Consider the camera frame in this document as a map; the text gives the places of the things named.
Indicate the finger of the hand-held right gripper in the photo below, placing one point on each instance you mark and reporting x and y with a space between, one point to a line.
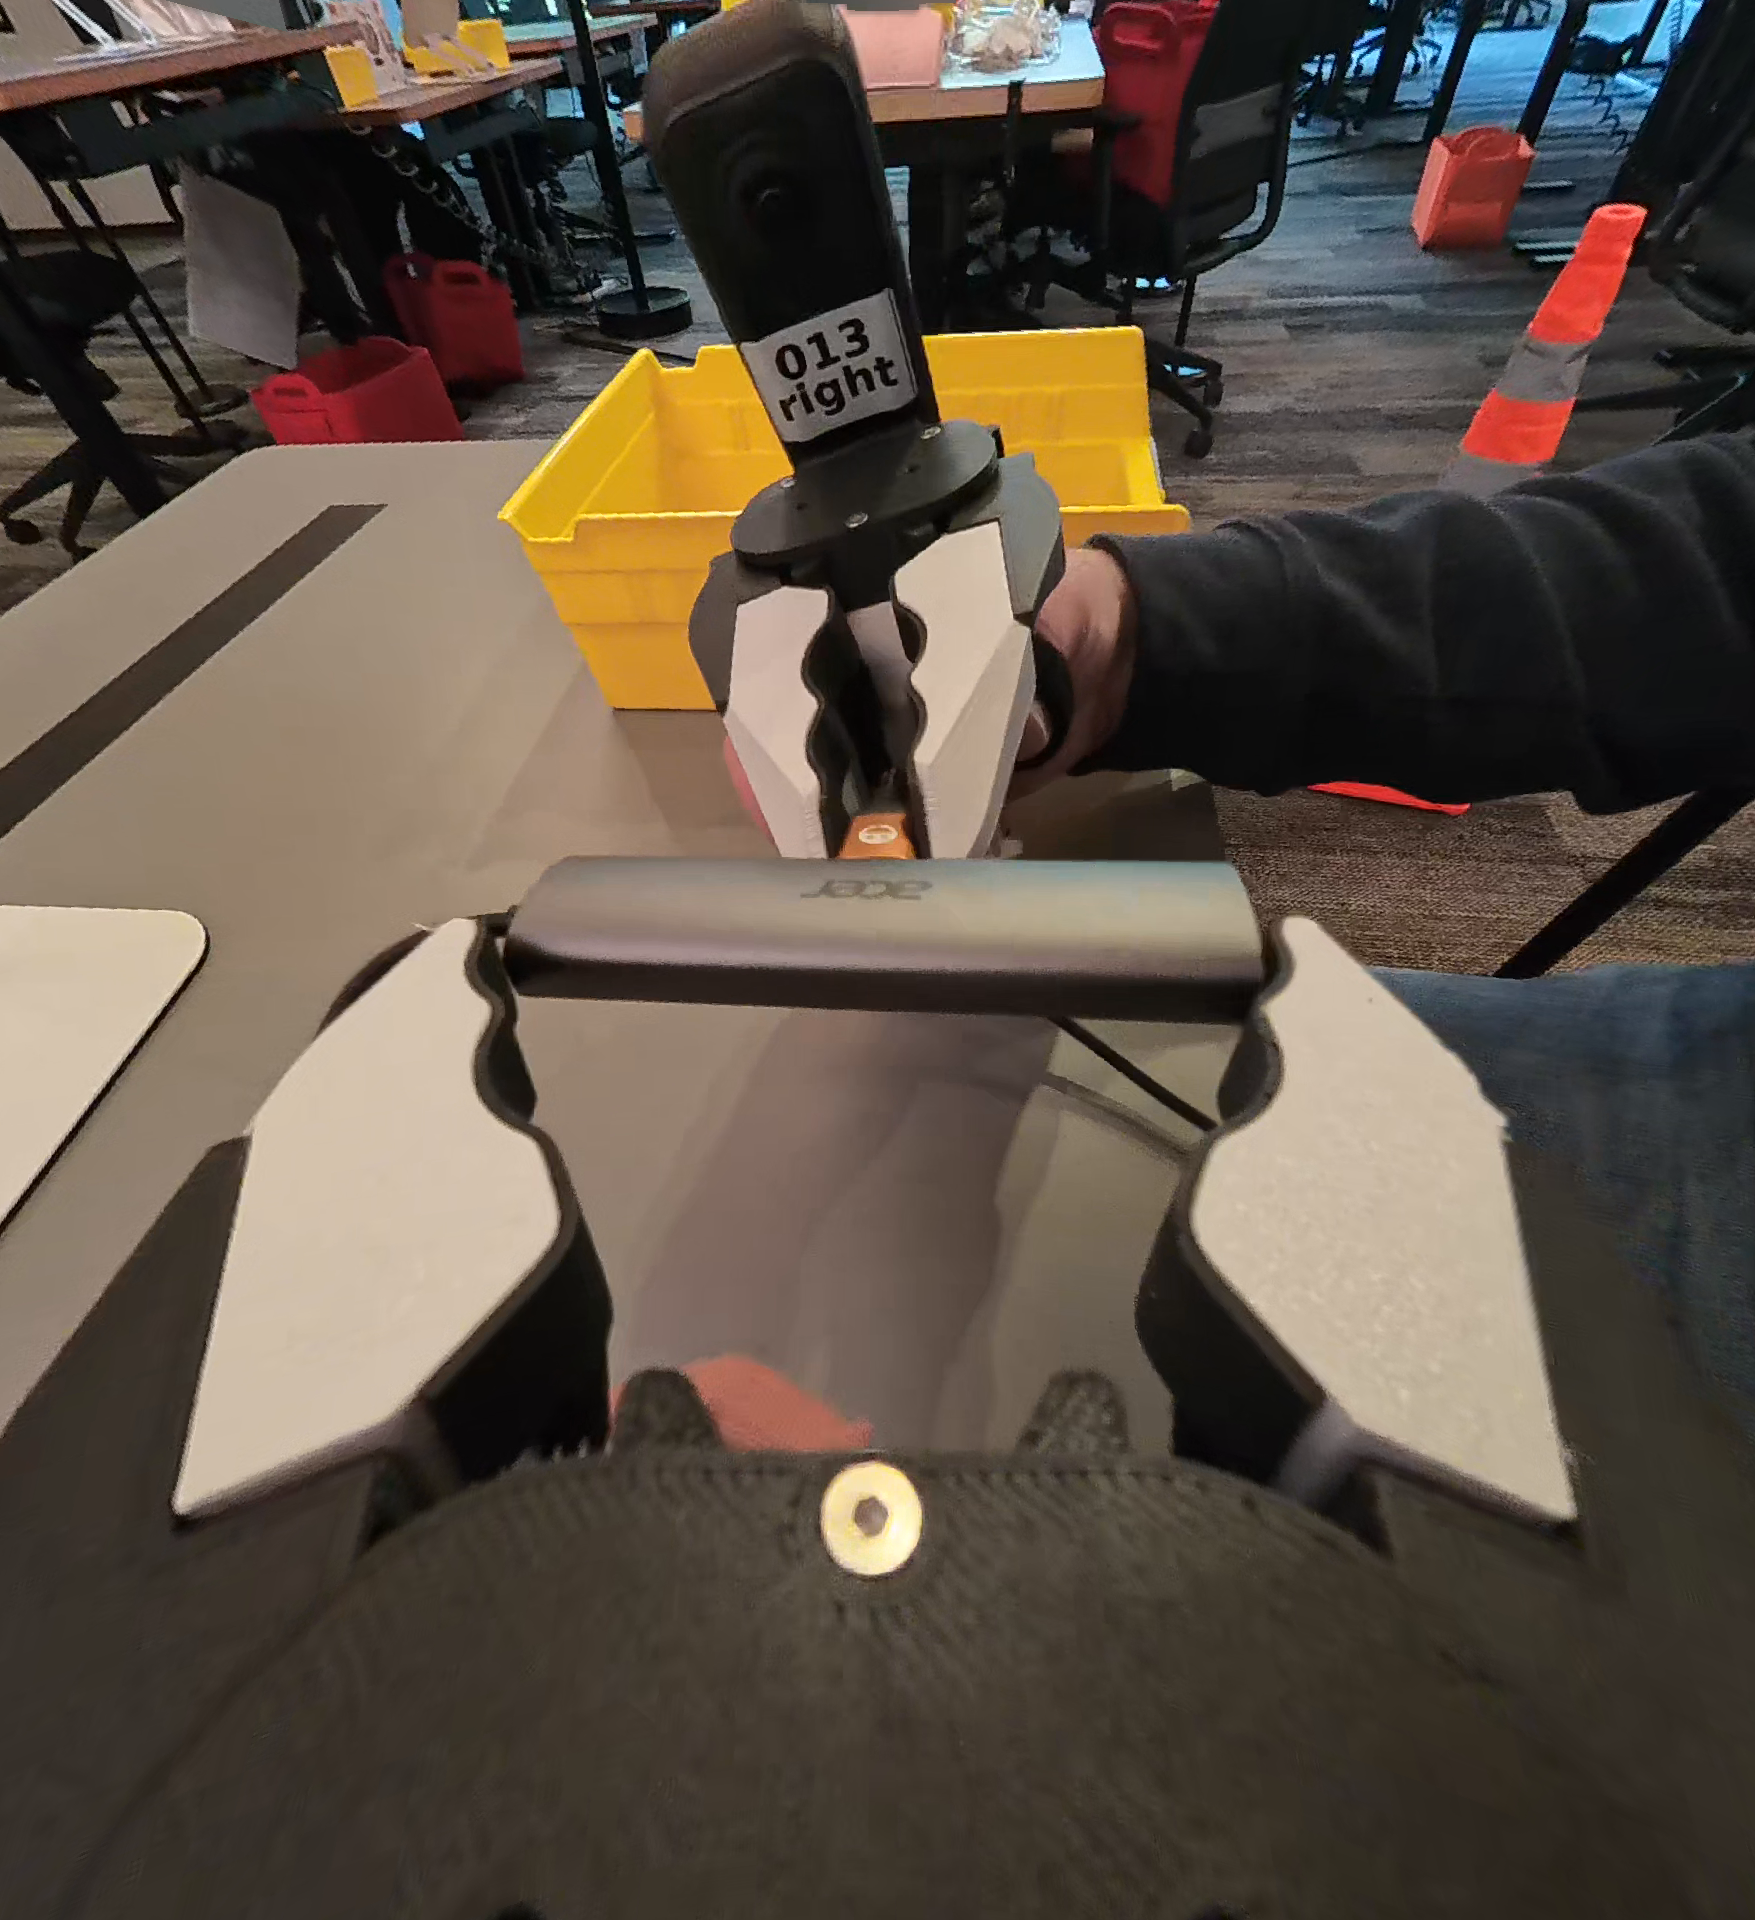
975 676
773 704

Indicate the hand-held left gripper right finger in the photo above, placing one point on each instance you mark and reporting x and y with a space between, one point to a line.
1372 1231

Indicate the wooden desk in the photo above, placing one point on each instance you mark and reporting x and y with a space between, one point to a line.
68 84

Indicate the white stand with wooden board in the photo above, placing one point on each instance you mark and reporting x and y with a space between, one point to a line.
53 1050

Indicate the pale-topped desk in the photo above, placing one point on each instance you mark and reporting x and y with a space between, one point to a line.
1027 76

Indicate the small yellow bin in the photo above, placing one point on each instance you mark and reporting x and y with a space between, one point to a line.
350 76
456 49

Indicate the orange traffic cone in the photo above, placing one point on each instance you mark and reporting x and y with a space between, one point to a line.
1546 376

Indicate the person's jeans leg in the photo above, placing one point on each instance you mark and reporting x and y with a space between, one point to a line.
1643 1079

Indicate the red fabric bag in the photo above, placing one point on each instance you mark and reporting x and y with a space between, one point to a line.
1155 105

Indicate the black pole with round base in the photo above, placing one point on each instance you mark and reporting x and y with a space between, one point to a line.
645 314

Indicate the yellow plastic bin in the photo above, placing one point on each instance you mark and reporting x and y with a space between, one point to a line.
622 512

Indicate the black office chair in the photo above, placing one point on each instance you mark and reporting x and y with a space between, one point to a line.
1747 197
7 301
1237 181

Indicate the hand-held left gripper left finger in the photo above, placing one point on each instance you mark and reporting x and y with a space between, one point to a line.
367 1201

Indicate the person's right hand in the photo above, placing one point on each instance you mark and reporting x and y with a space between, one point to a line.
1090 639

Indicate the red fabric bin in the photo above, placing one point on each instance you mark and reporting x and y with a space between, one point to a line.
464 323
360 399

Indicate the white paper sheet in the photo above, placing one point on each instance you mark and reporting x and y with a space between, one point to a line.
240 272

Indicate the orange fabric bin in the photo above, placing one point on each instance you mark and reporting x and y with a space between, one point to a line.
1469 188

